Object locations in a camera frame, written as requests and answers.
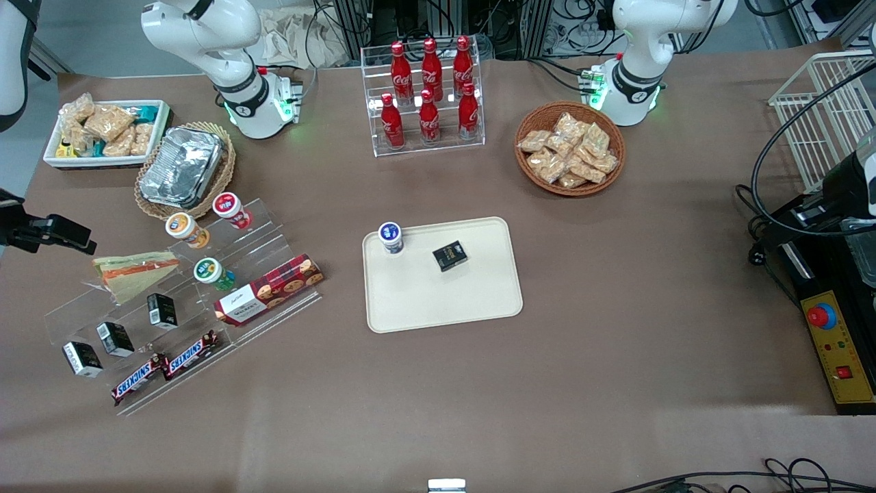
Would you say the thick black looped cable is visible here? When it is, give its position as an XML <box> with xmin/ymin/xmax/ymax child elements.
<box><xmin>736</xmin><ymin>62</ymin><xmax>876</xmax><ymax>268</ymax></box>

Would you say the Snickers bar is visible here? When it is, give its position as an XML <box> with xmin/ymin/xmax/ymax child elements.
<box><xmin>163</xmin><ymin>330</ymin><xmax>220</xmax><ymax>379</ymax></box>
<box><xmin>112</xmin><ymin>353</ymin><xmax>168</xmax><ymax>405</ymax></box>

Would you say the red tartan shortbread box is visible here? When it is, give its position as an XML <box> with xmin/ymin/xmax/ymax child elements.
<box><xmin>214</xmin><ymin>253</ymin><xmax>324</xmax><ymax>327</ymax></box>

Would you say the foil container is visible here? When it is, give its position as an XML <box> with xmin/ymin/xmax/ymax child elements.
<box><xmin>139</xmin><ymin>126</ymin><xmax>227</xmax><ymax>210</ymax></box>

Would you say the orange lid cup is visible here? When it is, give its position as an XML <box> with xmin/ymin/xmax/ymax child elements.
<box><xmin>165</xmin><ymin>212</ymin><xmax>210</xmax><ymax>249</ymax></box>

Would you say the crumpled beige cloth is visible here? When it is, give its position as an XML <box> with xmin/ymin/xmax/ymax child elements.
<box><xmin>263</xmin><ymin>8</ymin><xmax>350</xmax><ymax>69</ymax></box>

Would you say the clear acrylic bottle rack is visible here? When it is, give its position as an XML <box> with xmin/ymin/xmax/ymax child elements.
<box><xmin>361</xmin><ymin>38</ymin><xmax>485</xmax><ymax>158</ymax></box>

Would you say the aluminium frame rack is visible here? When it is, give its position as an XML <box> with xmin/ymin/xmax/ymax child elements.
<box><xmin>332</xmin><ymin>0</ymin><xmax>556</xmax><ymax>60</ymax></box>

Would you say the clear acrylic stepped stand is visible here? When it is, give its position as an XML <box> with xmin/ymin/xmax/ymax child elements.
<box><xmin>44</xmin><ymin>199</ymin><xmax>322</xmax><ymax>416</ymax></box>

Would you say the round wicker basket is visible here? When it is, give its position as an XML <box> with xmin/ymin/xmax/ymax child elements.
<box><xmin>515</xmin><ymin>101</ymin><xmax>626</xmax><ymax>198</ymax></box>

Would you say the blue lid cup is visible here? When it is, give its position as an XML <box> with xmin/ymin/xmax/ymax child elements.
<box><xmin>378</xmin><ymin>221</ymin><xmax>405</xmax><ymax>255</ymax></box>

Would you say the black control box yellow panel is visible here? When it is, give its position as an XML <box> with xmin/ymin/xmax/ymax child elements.
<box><xmin>780</xmin><ymin>199</ymin><xmax>876</xmax><ymax>416</ymax></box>

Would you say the triangle sandwich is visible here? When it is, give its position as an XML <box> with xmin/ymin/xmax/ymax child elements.
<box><xmin>92</xmin><ymin>251</ymin><xmax>181</xmax><ymax>305</ymax></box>

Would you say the beige plastic tray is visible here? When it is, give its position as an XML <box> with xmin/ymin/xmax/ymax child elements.
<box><xmin>362</xmin><ymin>216</ymin><xmax>524</xmax><ymax>334</ymax></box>

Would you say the red emergency stop button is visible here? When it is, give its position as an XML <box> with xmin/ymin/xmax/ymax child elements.
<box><xmin>806</xmin><ymin>303</ymin><xmax>838</xmax><ymax>331</ymax></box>

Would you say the small black box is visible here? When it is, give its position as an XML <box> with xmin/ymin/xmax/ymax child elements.
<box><xmin>433</xmin><ymin>241</ymin><xmax>469</xmax><ymax>273</ymax></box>
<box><xmin>62</xmin><ymin>341</ymin><xmax>103</xmax><ymax>378</ymax></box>
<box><xmin>146</xmin><ymin>293</ymin><xmax>179</xmax><ymax>329</ymax></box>
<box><xmin>96</xmin><ymin>322</ymin><xmax>135</xmax><ymax>357</ymax></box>

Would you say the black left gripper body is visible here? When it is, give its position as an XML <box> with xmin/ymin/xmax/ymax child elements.
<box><xmin>821</xmin><ymin>129</ymin><xmax>876</xmax><ymax>221</ymax></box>

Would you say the red Coca-Cola bottle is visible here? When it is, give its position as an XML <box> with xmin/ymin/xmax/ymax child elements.
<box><xmin>422</xmin><ymin>38</ymin><xmax>443</xmax><ymax>102</ymax></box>
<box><xmin>453</xmin><ymin>36</ymin><xmax>474</xmax><ymax>97</ymax></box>
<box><xmin>391</xmin><ymin>41</ymin><xmax>413</xmax><ymax>105</ymax></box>
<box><xmin>381</xmin><ymin>93</ymin><xmax>404</xmax><ymax>149</ymax></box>
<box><xmin>419</xmin><ymin>89</ymin><xmax>441</xmax><ymax>144</ymax></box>
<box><xmin>458</xmin><ymin>82</ymin><xmax>480</xmax><ymax>140</ymax></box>

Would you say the oval wicker basket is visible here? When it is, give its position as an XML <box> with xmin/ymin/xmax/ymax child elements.
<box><xmin>134</xmin><ymin>122</ymin><xmax>237</xmax><ymax>220</ymax></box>

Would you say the white rectangular bin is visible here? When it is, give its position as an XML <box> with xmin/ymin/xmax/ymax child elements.
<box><xmin>42</xmin><ymin>99</ymin><xmax>172</xmax><ymax>170</ymax></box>

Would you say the red lid cup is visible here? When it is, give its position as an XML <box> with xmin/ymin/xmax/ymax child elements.
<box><xmin>212</xmin><ymin>192</ymin><xmax>253</xmax><ymax>230</ymax></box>

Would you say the white wire basket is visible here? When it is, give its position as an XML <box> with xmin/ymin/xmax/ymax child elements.
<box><xmin>768</xmin><ymin>51</ymin><xmax>876</xmax><ymax>192</ymax></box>

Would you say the green lid cup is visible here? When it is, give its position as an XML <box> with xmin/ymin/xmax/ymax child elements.
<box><xmin>194</xmin><ymin>257</ymin><xmax>235</xmax><ymax>291</ymax></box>

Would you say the thin black cable bundle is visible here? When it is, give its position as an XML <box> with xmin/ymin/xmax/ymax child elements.
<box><xmin>609</xmin><ymin>457</ymin><xmax>876</xmax><ymax>493</ymax></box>

